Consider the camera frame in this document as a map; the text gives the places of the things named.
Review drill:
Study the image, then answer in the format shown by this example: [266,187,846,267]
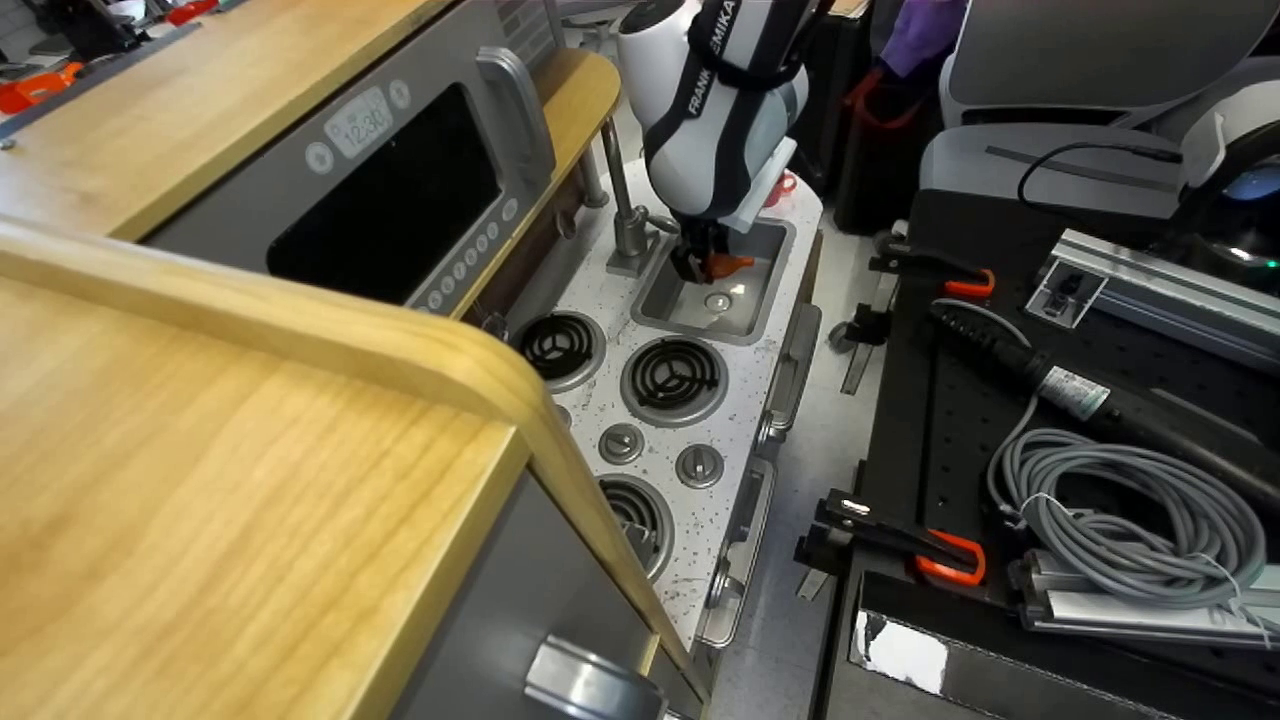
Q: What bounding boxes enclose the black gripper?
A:
[667,207,744,286]

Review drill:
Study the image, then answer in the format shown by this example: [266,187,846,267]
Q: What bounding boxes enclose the orange toy object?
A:
[710,252,762,286]

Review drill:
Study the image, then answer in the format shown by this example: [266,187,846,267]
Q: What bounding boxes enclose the grey toy sink basin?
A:
[631,211,796,348]

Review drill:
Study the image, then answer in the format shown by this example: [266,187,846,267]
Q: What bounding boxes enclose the black toy stove burner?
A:
[511,309,614,391]
[618,331,733,430]
[596,472,680,583]

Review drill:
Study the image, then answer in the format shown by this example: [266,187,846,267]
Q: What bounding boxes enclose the small grey stove knob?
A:
[596,420,647,468]
[673,441,730,493]

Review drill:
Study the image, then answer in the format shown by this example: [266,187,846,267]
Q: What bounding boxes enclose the grey toy faucet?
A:
[593,117,673,276]

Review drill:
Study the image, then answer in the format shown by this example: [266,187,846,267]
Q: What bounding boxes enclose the small black clamp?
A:
[828,298,901,394]

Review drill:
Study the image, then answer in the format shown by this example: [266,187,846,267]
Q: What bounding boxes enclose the orange black bar clamp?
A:
[872,230,1000,302]
[796,487,993,592]

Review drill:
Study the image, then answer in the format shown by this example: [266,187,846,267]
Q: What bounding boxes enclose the black perforated work table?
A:
[815,195,1280,720]

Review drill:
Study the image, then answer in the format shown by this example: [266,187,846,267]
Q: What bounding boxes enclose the purple fabric item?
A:
[878,0,973,79]

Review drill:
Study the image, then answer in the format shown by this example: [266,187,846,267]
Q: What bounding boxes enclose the grey toy microwave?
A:
[138,0,564,324]

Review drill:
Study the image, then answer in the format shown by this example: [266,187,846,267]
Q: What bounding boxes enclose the grey toy oven door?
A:
[393,472,705,720]

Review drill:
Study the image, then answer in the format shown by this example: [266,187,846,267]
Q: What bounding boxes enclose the grey office chair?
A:
[915,0,1280,225]

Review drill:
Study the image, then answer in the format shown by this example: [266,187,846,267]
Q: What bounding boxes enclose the white sticker label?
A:
[853,606,953,697]

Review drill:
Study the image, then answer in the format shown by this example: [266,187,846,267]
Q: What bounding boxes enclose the wooden toy kitchen unit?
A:
[0,0,832,720]

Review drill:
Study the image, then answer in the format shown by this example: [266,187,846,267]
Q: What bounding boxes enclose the black corded tool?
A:
[930,296,1280,510]

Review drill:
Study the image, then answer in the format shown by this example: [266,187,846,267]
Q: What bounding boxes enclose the grey coiled cable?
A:
[984,425,1272,602]

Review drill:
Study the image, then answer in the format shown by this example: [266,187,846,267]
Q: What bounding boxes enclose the silver aluminium rail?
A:
[1026,225,1280,377]

